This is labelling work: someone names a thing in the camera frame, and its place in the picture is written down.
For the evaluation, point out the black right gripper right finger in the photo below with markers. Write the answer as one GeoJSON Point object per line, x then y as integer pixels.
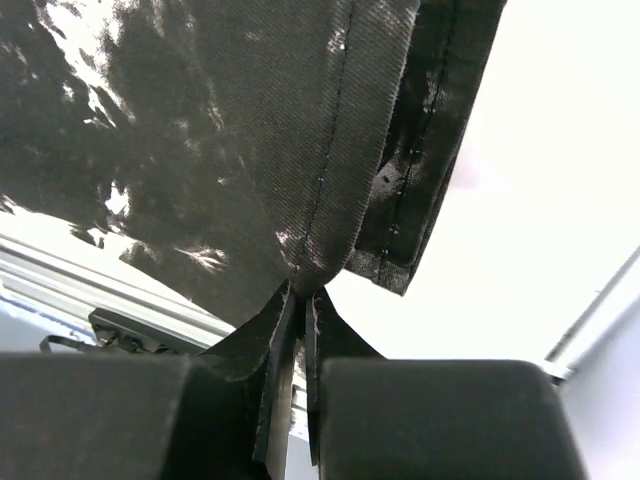
{"type": "Point", "coordinates": [370, 417]}

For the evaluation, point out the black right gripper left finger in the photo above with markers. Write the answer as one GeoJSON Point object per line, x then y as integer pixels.
{"type": "Point", "coordinates": [221, 414]}

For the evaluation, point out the aluminium rail frame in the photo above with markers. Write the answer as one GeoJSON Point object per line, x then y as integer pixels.
{"type": "Point", "coordinates": [81, 278]}

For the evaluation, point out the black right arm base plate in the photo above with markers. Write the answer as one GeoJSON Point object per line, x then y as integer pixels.
{"type": "Point", "coordinates": [117, 333]}

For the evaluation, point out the black white patterned trousers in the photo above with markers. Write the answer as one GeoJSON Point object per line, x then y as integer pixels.
{"type": "Point", "coordinates": [223, 148]}

